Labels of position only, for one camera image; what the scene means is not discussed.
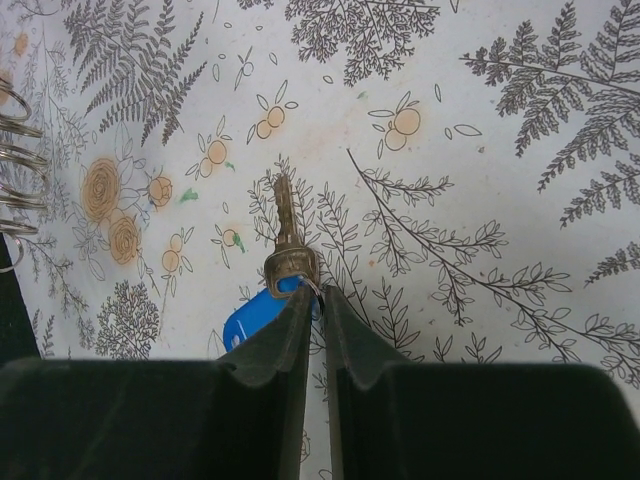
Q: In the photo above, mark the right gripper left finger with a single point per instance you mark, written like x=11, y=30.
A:
x=237, y=417

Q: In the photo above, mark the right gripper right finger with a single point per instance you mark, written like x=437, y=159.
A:
x=393, y=418

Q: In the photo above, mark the large silver keyring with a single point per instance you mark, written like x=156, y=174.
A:
x=13, y=198

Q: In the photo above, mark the floral table mat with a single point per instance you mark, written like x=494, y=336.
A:
x=467, y=173

